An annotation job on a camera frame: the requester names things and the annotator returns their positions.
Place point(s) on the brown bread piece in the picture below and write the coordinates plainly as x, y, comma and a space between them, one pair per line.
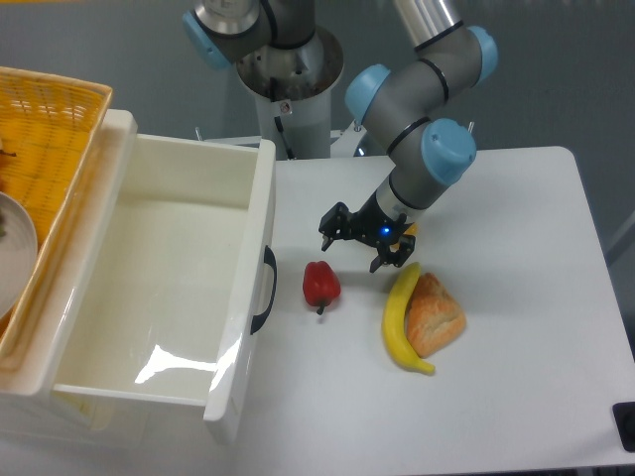
434, 318

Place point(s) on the black drawer handle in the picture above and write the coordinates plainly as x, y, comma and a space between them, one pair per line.
268, 290

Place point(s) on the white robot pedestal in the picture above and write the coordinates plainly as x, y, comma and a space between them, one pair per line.
292, 94

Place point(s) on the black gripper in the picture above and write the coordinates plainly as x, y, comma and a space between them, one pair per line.
371, 226

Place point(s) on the yellow banana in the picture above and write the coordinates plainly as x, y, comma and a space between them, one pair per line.
393, 328

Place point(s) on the yellow woven basket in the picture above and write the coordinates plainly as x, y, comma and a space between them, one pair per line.
48, 126

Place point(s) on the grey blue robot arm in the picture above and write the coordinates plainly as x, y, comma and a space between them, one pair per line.
396, 108

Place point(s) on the black corner object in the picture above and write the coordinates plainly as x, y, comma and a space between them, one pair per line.
624, 416

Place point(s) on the red bell pepper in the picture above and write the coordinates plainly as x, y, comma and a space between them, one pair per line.
321, 286

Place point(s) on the yellow bell pepper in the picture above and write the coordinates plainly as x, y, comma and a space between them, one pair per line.
411, 231

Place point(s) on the white drawer cabinet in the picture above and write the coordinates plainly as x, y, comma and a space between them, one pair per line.
31, 401

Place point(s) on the white plate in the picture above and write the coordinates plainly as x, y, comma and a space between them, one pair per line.
19, 252

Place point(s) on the white plastic drawer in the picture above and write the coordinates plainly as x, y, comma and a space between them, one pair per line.
164, 325

